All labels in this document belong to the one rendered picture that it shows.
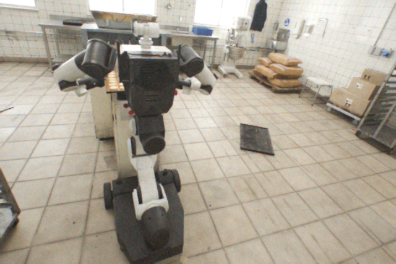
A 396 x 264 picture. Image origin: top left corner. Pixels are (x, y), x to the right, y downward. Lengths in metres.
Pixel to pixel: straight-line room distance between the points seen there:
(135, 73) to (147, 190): 0.83
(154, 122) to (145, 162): 0.50
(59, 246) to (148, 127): 1.04
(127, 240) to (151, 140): 0.70
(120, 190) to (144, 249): 0.47
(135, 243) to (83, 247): 0.39
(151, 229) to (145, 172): 0.38
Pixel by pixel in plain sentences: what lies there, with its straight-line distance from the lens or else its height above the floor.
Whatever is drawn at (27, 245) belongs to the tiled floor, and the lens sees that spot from 1.85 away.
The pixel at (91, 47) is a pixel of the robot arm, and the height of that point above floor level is 1.23.
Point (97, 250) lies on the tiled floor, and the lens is 1.68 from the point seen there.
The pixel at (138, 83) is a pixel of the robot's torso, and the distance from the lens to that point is 0.89.
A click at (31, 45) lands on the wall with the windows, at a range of 5.58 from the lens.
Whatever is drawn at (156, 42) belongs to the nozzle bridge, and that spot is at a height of 1.08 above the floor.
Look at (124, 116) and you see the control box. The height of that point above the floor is 0.73.
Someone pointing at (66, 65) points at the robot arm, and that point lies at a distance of 1.12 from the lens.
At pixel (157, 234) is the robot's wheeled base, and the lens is 1.29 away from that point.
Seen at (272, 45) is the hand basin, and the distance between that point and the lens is 5.91.
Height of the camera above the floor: 1.44
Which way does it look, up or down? 28 degrees down
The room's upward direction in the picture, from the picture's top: 8 degrees clockwise
